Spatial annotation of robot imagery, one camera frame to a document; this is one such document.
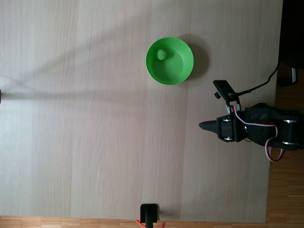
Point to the grey metal bracket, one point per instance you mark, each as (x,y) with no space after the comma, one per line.
(294,74)

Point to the green pompom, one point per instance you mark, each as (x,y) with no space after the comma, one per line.
(162,54)

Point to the black table clamp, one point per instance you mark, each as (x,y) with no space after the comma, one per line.
(149,211)

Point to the green plastic bowl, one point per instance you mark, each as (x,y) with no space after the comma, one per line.
(175,69)

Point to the black camera box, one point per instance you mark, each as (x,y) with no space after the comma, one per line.
(222,86)

